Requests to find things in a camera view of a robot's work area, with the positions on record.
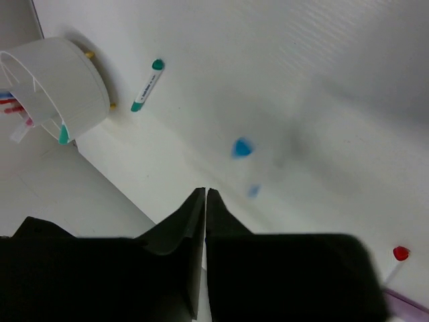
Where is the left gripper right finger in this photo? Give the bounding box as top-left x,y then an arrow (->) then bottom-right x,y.
206,189 -> 390,321

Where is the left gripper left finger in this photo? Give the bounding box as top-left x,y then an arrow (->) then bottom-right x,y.
1,188 -> 205,321

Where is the red gel pen clear cap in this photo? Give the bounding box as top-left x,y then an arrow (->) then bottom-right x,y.
10,116 -> 34,144

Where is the red capped white marker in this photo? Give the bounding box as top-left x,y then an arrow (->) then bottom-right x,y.
383,246 -> 411,286

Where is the red ballpoint pen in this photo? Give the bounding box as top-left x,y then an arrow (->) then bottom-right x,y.
0,89 -> 25,116

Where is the teal capped white marker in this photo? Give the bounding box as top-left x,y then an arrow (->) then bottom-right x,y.
131,58 -> 165,113

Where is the purple highlighter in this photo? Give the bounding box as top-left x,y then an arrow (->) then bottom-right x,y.
383,289 -> 428,321

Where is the white round divided organizer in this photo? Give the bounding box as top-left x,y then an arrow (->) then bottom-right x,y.
1,38 -> 112,142

